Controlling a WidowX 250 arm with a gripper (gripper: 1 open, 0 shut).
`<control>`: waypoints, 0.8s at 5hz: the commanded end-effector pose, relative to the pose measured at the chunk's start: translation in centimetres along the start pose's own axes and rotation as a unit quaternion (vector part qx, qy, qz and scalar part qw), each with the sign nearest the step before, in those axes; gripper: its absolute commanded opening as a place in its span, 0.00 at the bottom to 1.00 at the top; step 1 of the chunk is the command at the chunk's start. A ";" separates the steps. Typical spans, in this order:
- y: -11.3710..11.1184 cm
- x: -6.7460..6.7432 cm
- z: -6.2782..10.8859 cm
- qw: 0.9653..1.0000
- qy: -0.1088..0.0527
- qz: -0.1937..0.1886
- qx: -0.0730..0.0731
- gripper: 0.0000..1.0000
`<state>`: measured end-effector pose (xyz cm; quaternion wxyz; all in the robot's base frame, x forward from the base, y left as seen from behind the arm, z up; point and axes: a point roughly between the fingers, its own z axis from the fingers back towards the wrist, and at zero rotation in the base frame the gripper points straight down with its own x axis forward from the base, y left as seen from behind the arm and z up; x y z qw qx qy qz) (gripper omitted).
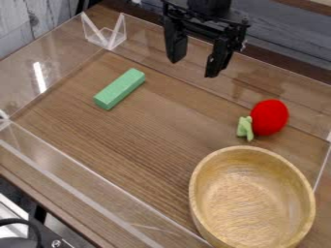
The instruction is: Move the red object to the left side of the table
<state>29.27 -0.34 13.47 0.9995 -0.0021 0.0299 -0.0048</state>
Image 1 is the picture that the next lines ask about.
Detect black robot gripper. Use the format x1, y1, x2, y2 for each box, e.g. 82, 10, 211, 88
162, 0, 251, 78

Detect red plush strawberry toy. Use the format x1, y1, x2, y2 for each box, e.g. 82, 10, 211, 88
237, 99, 290, 141

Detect green rectangular block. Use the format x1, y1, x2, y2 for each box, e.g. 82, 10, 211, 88
94, 68, 146, 110

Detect clear acrylic tray walls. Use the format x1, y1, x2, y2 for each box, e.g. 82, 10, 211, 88
0, 6, 331, 248

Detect light wooden bowl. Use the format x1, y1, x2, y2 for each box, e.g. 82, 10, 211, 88
189, 145, 315, 248

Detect black metal bracket with bolt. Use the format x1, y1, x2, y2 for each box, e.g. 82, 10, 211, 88
28, 205, 74, 248

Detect black cable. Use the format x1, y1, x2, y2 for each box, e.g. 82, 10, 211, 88
0, 218, 44, 248

